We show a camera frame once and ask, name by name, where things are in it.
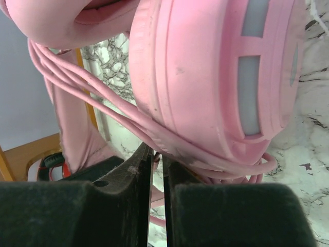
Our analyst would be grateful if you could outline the wooden tiered shelf rack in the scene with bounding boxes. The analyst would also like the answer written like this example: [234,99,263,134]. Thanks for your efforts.
[1,48,99,182]

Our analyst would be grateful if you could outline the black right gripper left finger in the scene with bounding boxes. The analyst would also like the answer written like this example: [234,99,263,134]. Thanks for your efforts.
[1,144,152,246]

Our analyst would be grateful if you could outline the pink cat-ear headphones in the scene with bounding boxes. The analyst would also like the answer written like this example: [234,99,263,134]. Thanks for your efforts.
[0,0,306,227]

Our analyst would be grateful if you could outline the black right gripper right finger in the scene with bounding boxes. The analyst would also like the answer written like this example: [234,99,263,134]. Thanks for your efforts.
[162,158,317,246]

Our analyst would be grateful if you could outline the red black headphones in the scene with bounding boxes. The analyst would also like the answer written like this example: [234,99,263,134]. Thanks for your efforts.
[36,152,71,182]

